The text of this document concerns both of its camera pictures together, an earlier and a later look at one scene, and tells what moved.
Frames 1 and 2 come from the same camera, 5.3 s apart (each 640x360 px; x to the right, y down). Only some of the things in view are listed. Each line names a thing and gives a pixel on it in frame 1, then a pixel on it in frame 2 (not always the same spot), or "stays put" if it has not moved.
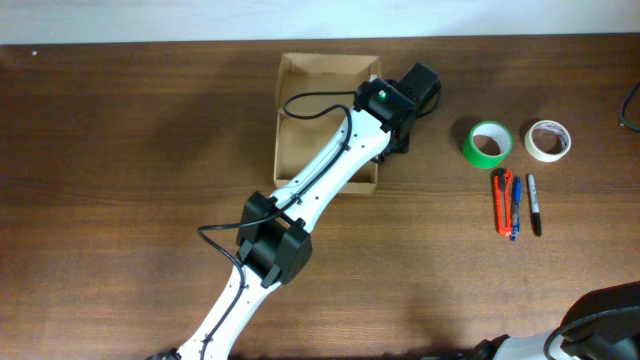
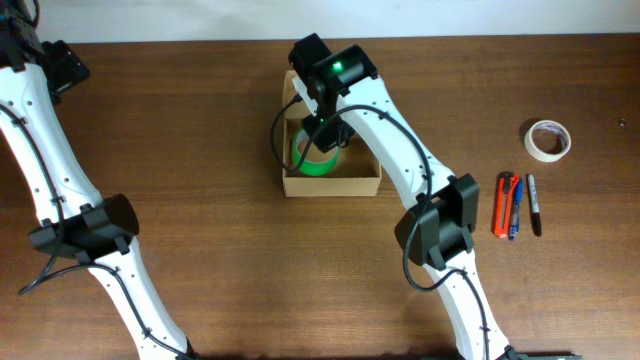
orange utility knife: [503, 201] stays put
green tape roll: [487, 143] to [313, 168]
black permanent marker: [536, 216] stays put
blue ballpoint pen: [516, 208] stays put
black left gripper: [402, 141] to [68, 67]
